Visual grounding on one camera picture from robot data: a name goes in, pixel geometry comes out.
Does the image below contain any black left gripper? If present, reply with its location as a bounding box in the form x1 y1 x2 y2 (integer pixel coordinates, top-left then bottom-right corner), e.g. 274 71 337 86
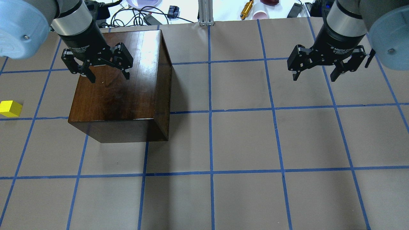
61 22 134 84

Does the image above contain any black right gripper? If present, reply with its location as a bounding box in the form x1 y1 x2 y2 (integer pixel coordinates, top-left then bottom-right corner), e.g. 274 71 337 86
287 24 367 82

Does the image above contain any dark wooden drawer box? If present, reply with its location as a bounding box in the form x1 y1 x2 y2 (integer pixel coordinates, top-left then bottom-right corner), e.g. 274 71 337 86
68 30 173 143

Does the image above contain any yellow wooden block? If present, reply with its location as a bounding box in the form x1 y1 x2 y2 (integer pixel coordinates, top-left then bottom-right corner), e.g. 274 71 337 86
0 100 22 118

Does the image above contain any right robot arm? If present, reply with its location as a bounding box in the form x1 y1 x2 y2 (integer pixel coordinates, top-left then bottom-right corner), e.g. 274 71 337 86
287 0 409 82

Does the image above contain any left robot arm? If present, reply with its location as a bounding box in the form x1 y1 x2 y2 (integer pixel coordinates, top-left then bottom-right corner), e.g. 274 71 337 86
0 0 134 83

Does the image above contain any black power adapter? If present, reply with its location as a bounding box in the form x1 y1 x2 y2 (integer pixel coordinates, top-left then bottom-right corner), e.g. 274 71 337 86
143 14 162 25

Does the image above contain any black phone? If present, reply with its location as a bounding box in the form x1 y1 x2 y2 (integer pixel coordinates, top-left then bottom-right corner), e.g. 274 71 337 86
287 3 303 18

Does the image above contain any lilac plate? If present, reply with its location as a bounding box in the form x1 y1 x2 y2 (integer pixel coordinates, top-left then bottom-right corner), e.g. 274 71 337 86
127 0 161 9

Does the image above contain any pink paper cup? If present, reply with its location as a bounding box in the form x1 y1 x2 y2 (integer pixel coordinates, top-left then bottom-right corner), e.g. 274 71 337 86
252 9 270 19

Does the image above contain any red mango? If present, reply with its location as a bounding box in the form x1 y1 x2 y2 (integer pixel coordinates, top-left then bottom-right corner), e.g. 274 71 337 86
260 0 280 6

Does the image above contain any small blue black device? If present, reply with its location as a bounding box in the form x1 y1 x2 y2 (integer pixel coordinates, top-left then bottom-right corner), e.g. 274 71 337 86
167 5 180 19

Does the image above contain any gold metal cylinder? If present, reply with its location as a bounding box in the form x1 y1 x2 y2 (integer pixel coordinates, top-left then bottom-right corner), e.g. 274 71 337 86
240 0 254 20

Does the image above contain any aluminium frame post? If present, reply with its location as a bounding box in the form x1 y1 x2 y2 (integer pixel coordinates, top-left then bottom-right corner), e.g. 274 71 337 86
198 0 214 27

